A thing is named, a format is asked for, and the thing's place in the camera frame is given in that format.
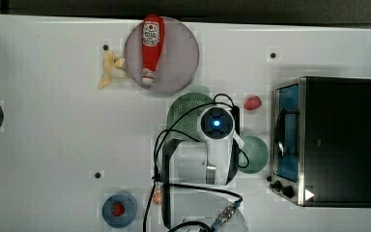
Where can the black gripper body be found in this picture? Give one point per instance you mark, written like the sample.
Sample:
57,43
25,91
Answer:
235,111

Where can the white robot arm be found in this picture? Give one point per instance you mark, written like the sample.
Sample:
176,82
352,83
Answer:
211,157

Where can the red strawberry toy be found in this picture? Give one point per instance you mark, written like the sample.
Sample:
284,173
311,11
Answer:
252,103

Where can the green mug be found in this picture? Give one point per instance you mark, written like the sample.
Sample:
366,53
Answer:
254,156

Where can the grey round plate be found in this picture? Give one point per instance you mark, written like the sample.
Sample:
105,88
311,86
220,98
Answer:
178,62

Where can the black toaster oven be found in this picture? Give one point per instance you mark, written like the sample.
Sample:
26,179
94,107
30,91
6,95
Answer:
321,142

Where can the red ketchup bottle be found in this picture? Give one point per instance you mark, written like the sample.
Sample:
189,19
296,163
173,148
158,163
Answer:
153,36

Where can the orange slice toy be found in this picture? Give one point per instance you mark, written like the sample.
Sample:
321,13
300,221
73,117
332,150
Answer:
157,197

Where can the yellow banana peel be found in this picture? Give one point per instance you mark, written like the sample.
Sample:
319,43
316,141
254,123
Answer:
114,68

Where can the blue bowl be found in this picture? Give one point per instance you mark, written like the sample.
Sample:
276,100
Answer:
127,218

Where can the red strawberry in bowl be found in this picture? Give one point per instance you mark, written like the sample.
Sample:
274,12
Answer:
118,210

